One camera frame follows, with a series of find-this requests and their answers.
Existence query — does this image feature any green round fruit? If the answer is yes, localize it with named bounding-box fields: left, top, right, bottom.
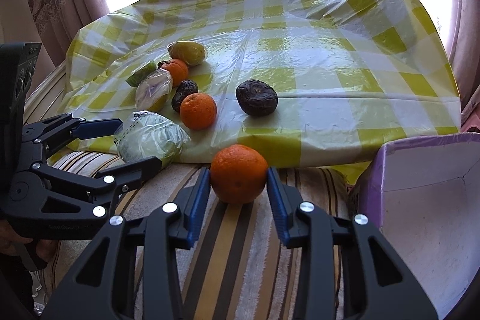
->
left=114, top=110, right=191, bottom=168

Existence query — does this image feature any orange tangerine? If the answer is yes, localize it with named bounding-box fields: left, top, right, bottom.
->
left=180, top=93, right=217, bottom=131
left=160, top=59, right=189, bottom=88
left=210, top=145, right=269, bottom=205

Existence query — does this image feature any large dark passion fruit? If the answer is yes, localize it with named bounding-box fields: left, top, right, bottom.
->
left=235, top=79, right=278, bottom=117

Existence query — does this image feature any person's left hand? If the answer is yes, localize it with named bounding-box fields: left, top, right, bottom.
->
left=0, top=220, right=58, bottom=262

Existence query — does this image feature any wrapped pale fruit half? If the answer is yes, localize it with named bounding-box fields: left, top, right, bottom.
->
left=135, top=68, right=173, bottom=113

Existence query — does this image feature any purple white cardboard box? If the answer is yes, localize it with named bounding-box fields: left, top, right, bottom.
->
left=349, top=132, right=479, bottom=319

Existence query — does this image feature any wrapped green fruit slice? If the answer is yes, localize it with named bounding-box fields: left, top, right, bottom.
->
left=126, top=61, right=157, bottom=88

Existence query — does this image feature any small dark passion fruit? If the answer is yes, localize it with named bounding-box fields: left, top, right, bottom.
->
left=171, top=79, right=199, bottom=113

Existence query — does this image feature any orange tangerine back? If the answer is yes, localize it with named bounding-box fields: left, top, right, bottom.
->
left=160, top=59, right=189, bottom=88

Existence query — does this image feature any yellow checkered plastic tablecloth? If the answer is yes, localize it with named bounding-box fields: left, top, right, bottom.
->
left=60, top=0, right=461, bottom=167

